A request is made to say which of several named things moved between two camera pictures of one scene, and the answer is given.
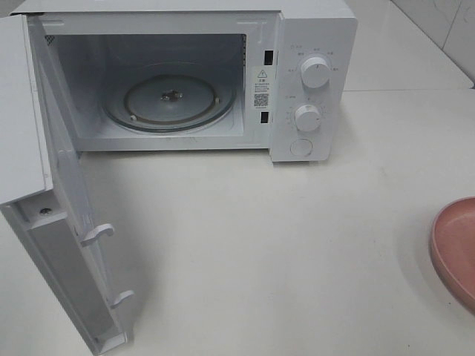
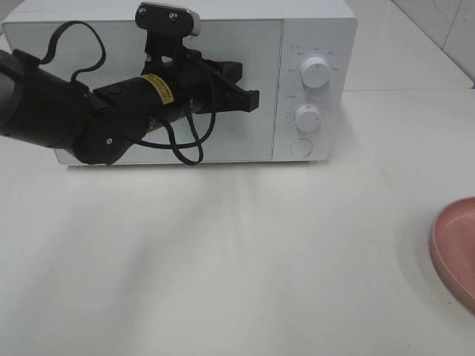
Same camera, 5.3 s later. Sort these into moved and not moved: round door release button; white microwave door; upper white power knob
Moved: white microwave door
Not moved: round door release button; upper white power knob
